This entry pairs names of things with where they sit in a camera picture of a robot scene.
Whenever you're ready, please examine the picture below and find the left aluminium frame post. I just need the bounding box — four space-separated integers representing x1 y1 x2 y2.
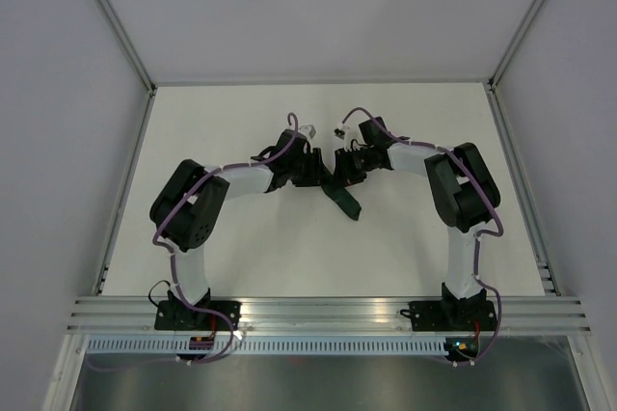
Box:
65 0 158 94

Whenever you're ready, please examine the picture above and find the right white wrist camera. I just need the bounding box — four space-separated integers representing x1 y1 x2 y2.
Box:
334 124 354 151

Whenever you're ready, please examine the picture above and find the right aluminium frame post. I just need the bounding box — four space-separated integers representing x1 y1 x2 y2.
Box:
484 0 548 93

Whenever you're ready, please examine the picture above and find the aluminium frame post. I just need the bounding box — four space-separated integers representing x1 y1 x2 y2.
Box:
65 0 158 94
484 0 548 93

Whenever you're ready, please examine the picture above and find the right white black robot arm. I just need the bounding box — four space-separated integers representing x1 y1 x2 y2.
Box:
335 117 503 332

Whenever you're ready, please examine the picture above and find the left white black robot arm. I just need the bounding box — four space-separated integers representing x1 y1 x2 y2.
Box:
149 125 321 330

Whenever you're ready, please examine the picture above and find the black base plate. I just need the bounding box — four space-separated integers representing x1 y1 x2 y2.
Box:
154 299 241 332
399 300 497 333

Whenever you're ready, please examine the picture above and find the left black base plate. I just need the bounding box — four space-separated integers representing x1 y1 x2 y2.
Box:
154 299 241 332

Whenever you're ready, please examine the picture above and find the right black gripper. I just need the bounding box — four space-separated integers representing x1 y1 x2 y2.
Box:
329 148 375 192

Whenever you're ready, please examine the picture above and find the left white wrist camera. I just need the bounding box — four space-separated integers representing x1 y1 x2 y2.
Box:
298 124 316 141

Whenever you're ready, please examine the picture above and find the aluminium mounting rail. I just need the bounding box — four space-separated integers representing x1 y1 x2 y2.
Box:
66 296 591 337

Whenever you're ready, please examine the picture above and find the white slotted cable duct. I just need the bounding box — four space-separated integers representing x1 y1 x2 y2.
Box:
87 336 446 356

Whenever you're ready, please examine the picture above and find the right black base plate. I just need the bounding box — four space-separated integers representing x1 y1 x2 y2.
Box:
399 300 497 333

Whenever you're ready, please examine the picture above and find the dark green cloth napkin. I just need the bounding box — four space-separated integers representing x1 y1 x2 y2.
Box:
321 169 362 221

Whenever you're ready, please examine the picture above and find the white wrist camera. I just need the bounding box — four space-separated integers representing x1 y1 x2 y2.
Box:
334 124 354 151
298 124 316 141

